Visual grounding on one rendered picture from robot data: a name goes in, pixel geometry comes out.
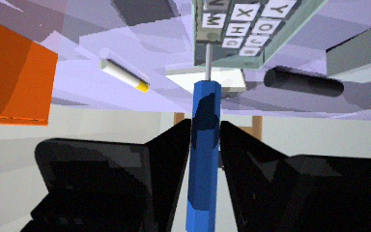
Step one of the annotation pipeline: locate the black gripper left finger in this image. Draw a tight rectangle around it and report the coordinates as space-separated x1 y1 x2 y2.
34 118 191 232

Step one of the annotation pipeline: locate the blue stylus with white tip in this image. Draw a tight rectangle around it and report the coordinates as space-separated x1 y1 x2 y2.
185 43 221 232

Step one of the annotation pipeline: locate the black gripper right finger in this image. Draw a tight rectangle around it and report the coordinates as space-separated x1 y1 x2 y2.
219 121 371 232

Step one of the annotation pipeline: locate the black cylinder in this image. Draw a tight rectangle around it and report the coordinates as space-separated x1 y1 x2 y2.
263 70 344 98

